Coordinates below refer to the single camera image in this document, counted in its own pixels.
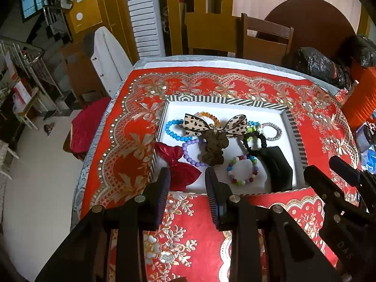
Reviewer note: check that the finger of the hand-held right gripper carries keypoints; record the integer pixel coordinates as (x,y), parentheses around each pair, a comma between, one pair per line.
(346,170)
(323,185)

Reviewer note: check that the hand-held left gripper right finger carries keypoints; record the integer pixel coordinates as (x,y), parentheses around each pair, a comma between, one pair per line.
(213,199)

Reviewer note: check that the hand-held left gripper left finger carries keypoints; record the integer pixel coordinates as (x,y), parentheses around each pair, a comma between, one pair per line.
(163,194)

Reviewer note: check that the brown scrunchie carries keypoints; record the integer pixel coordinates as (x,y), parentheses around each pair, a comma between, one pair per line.
(213,149)

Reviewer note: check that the black scrunchie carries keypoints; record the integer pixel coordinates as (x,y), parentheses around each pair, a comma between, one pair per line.
(263,141)

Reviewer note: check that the leopard print bow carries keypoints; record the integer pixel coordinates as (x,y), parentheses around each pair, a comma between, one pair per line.
(235,124)

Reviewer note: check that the black white striped box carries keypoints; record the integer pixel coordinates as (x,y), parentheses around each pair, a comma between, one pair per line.
(182,111)

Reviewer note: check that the blue plastic bag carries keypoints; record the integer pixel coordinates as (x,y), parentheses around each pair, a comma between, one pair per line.
(370,161)

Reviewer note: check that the red satin bow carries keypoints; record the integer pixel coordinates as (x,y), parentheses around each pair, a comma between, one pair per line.
(182,170)

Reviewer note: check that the grey jar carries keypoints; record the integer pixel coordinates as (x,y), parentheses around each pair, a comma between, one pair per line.
(362,138)

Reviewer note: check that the black folded cloth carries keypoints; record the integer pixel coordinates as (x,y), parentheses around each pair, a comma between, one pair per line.
(279,167)

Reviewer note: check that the red floral tablecloth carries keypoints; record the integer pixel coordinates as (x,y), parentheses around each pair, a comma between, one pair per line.
(132,141)

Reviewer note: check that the stack of orange stools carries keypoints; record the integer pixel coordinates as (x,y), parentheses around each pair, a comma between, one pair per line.
(361,100)

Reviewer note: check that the small red carton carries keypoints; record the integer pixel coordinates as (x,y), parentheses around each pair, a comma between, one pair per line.
(341,95)

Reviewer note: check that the red cushioned stool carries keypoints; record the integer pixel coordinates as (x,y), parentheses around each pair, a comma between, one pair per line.
(88,126)

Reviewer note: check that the black plastic bag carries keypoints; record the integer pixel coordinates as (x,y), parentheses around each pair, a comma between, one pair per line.
(361,50)
(317,64)

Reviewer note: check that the shoe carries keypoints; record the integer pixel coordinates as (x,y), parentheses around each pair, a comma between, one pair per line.
(49,128)
(51,115)

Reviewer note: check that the wooden chair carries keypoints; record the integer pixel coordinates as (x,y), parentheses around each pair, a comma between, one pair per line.
(264,50)
(211,32)

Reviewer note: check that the white ironing board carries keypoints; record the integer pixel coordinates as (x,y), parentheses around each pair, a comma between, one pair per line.
(107,58)

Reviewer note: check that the round dark brown tabletop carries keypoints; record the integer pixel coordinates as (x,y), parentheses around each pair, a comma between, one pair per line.
(317,20)

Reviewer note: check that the white plastic chair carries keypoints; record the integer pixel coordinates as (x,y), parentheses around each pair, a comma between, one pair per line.
(7,158)

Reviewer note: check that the red white box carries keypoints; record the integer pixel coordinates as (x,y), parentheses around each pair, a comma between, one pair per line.
(20,89)

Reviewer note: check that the white louvre door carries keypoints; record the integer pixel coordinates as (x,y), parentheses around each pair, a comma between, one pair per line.
(144,14)

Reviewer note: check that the metal rack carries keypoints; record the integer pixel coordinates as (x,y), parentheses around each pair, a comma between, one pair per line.
(26,61)

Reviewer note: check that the window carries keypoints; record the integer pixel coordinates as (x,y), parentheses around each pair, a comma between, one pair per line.
(33,1)

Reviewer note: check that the round white wall fixture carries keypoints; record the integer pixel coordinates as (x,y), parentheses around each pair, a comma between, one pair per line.
(78,16)

